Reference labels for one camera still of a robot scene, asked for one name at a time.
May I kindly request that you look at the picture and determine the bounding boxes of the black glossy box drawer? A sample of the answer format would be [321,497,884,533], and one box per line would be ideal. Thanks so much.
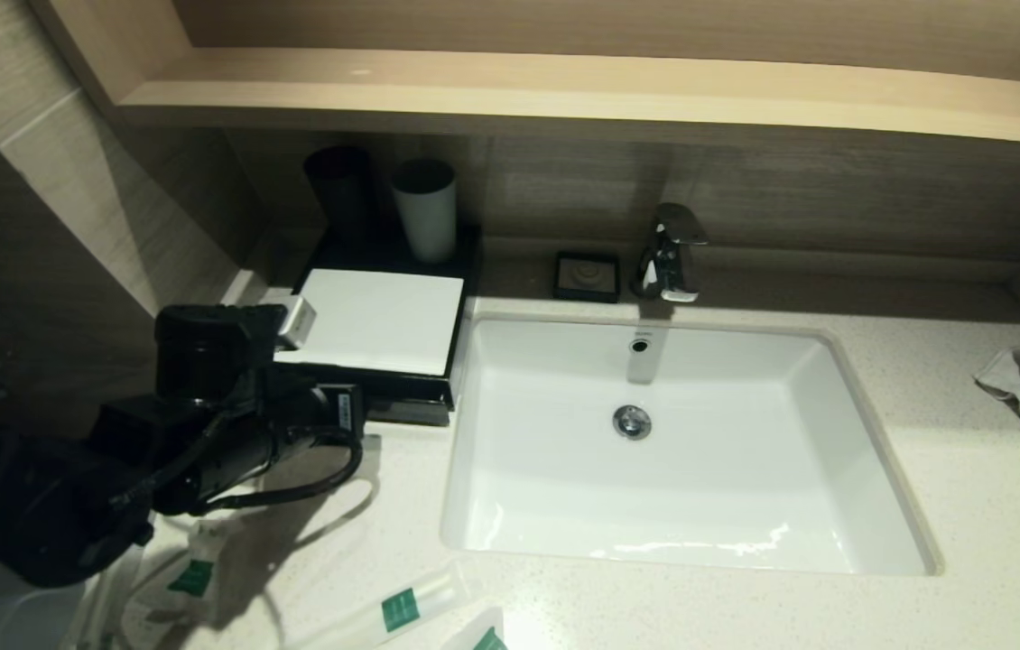
[367,390,455,427]

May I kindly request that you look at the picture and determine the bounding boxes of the small square green-label packet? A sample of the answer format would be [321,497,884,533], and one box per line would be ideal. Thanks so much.
[135,519,236,626]

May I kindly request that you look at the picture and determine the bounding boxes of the black plastic cup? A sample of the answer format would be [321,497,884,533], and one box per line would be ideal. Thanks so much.
[304,146,377,243]

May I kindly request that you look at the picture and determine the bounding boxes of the black amenity drawer box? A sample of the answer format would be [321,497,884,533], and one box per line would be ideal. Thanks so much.
[292,217,483,407]

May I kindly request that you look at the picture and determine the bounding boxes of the light grey plastic cup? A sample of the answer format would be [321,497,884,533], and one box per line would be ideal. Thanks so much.
[390,158,459,265]

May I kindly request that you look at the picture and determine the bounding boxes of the wide toothbrush packet green label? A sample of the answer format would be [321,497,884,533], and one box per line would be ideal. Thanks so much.
[278,560,486,650]

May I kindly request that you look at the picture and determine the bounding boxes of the small packet green corner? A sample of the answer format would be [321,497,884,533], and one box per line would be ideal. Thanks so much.
[440,604,512,650]

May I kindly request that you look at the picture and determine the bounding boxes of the black square soap dish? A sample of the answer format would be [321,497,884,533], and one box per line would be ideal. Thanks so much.
[552,250,622,303]

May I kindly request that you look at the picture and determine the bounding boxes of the long slim toothbrush packet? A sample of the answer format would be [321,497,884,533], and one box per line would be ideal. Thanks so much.
[81,551,152,650]

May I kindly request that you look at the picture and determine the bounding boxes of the chrome sink drain stopper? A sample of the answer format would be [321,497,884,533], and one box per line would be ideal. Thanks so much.
[612,404,654,441]

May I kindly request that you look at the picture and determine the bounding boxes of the chrome sink faucet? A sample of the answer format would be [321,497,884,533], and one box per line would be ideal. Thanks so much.
[631,202,709,303]

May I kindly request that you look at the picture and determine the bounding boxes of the white ceramic sink basin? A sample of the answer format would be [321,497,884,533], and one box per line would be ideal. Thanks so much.
[440,312,943,578]

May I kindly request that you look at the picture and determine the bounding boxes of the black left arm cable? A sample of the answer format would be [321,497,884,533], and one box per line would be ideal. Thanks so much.
[108,397,366,517]

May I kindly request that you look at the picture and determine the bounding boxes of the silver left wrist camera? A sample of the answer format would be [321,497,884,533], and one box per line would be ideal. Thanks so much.
[270,293,320,352]

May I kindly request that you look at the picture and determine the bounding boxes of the wooden wall shelf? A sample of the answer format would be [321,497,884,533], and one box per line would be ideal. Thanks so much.
[27,0,1020,151]

